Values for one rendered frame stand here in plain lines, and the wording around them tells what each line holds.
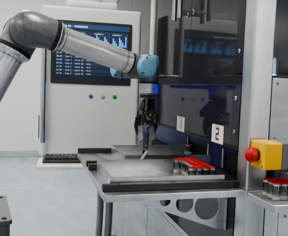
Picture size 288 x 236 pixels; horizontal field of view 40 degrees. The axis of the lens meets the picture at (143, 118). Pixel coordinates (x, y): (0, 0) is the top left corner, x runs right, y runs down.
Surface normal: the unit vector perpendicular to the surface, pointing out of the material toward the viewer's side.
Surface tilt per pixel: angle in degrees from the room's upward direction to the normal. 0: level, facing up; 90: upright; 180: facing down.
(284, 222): 90
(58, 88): 90
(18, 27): 92
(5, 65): 86
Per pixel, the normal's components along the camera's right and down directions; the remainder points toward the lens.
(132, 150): 0.26, 0.08
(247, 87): -0.96, -0.01
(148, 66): 0.48, 0.08
